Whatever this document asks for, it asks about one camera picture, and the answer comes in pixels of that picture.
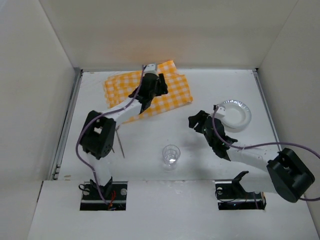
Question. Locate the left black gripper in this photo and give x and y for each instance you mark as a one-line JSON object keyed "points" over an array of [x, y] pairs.
{"points": [[151, 81]]}

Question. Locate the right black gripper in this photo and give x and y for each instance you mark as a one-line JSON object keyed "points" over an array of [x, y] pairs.
{"points": [[203, 124]]}

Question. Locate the yellow white checkered cloth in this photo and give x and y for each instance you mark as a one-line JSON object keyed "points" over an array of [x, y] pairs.
{"points": [[117, 87]]}

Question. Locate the white paper plate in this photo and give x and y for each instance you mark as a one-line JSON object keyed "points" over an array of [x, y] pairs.
{"points": [[237, 114]]}

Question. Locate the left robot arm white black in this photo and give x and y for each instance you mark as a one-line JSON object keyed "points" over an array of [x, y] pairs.
{"points": [[97, 135]]}

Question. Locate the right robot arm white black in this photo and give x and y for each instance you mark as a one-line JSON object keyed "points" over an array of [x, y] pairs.
{"points": [[283, 172]]}

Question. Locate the clear plastic cup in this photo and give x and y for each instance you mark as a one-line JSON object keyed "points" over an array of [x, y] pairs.
{"points": [[170, 156]]}

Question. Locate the silver spoon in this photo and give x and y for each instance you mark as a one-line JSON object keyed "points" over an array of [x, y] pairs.
{"points": [[119, 141]]}

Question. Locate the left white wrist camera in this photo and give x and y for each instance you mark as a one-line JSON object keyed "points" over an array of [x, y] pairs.
{"points": [[151, 68]]}

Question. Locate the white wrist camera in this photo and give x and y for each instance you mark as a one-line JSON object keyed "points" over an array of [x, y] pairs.
{"points": [[219, 112], [151, 68]]}

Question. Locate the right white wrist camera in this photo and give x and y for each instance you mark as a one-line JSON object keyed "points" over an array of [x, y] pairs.
{"points": [[219, 112]]}

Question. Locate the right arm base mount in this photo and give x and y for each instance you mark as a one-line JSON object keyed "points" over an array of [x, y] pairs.
{"points": [[231, 195]]}

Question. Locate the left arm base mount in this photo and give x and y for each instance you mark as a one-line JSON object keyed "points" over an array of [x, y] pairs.
{"points": [[115, 197]]}

